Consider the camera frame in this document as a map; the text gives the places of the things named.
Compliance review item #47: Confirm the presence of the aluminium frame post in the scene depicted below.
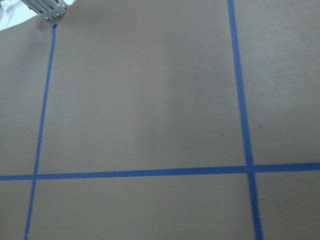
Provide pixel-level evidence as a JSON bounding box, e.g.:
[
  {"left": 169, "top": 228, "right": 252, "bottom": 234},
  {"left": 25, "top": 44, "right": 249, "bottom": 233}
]
[{"left": 21, "top": 0, "right": 68, "bottom": 21}]

